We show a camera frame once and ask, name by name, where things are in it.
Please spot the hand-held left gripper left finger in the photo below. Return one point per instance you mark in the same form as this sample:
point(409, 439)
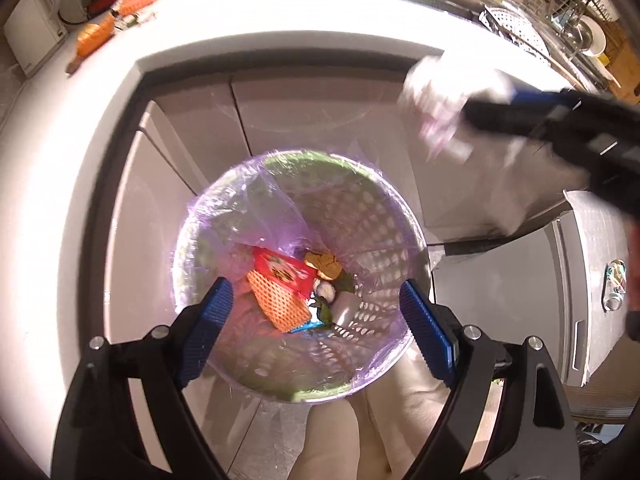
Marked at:
point(207, 332)

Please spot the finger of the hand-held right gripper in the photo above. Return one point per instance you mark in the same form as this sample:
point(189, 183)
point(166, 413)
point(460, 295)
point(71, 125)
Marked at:
point(505, 117)
point(535, 96)

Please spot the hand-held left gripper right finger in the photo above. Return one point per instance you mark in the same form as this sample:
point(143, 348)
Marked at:
point(425, 332)

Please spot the white tissue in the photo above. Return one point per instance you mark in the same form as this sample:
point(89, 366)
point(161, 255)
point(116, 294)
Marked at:
point(445, 100)

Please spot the green vegetable leaves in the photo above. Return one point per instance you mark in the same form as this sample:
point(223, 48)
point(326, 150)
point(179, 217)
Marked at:
point(345, 285)

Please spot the blue and white milk carton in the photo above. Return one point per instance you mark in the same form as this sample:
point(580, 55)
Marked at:
point(305, 327)

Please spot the red snack packet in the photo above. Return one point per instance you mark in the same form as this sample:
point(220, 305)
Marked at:
point(285, 272)

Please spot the onion piece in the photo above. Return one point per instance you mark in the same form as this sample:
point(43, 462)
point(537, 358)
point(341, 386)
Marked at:
point(325, 291)

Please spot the piece of bread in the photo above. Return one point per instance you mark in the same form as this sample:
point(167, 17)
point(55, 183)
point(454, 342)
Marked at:
point(322, 265)

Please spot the round perforated trash bin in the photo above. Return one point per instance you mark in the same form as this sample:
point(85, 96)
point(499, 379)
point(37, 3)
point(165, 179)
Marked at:
point(370, 220)

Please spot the white perforated colander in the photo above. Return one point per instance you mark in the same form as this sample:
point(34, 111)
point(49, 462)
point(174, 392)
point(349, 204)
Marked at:
point(515, 27)

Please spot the metal dish rack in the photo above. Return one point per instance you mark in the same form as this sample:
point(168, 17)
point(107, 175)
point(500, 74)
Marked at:
point(580, 15)

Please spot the person's beige pants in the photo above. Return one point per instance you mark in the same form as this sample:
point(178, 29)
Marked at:
point(400, 430)

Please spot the silver appliance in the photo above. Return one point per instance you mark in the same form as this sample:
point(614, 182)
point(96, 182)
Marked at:
point(585, 270)

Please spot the beige cabinet door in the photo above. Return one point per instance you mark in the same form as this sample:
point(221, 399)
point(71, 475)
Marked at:
point(150, 185)
point(320, 110)

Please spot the white electric kettle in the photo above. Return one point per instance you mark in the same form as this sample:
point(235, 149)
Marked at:
point(32, 32)

